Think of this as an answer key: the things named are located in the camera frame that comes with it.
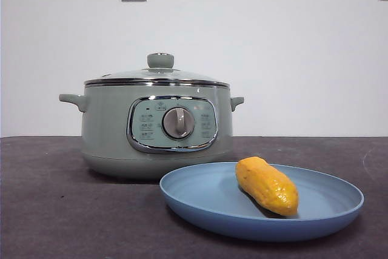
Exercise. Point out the glass lid with green knob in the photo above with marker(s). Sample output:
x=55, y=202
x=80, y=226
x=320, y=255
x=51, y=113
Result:
x=160, y=60

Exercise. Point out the yellow corn cob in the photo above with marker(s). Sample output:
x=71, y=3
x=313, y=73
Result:
x=263, y=184

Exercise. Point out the blue round plate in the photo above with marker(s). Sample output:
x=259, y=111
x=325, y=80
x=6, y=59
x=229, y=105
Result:
x=206, y=198

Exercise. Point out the sage green electric steamer pot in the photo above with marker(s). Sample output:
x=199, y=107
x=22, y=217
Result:
x=106, y=131

